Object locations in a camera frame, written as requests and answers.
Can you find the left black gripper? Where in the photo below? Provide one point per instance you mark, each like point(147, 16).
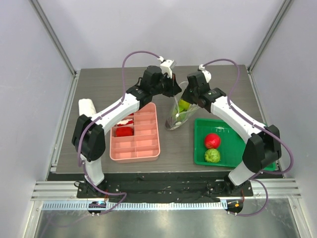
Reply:
point(174, 88)

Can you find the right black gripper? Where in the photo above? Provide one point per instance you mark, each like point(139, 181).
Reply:
point(189, 92)

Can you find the clear polka dot zip bag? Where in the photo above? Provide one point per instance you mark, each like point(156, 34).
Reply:
point(176, 119)

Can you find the red fake apple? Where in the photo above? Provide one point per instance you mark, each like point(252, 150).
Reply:
point(212, 140)

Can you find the green fake apple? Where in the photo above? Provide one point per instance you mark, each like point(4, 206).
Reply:
point(212, 156)

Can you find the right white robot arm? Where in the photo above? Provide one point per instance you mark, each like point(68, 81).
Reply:
point(262, 142)

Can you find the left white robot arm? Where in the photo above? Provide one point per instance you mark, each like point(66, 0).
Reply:
point(89, 134)

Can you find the yellow-green fake fruit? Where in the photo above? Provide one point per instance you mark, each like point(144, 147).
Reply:
point(183, 106)

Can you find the red white fabric item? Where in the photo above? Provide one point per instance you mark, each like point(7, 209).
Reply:
point(125, 122)

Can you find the green plastic tray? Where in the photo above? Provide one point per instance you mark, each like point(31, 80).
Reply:
point(231, 146)

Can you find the pink divided organizer tray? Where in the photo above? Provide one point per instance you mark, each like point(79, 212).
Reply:
point(144, 145)

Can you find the red fabric item bottom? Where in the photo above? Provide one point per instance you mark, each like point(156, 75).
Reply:
point(124, 131)

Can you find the white crumpled cloth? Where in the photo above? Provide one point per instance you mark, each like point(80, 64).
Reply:
point(86, 107)

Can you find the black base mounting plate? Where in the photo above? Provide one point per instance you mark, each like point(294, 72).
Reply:
point(160, 187)

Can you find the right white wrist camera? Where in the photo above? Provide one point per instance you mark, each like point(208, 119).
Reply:
point(206, 73)

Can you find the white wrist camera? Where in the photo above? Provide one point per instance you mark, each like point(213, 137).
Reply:
point(168, 65)
point(206, 73)

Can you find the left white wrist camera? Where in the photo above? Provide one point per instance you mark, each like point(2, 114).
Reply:
point(168, 65)

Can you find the white slotted cable duct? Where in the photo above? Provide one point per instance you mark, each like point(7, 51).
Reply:
point(92, 205)

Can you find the right aluminium frame post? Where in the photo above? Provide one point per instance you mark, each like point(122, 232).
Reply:
point(281, 13)

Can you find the aluminium frame post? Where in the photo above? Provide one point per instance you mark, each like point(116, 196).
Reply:
point(281, 13)
point(53, 36)

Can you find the left aluminium frame post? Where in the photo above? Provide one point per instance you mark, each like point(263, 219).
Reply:
point(53, 36)

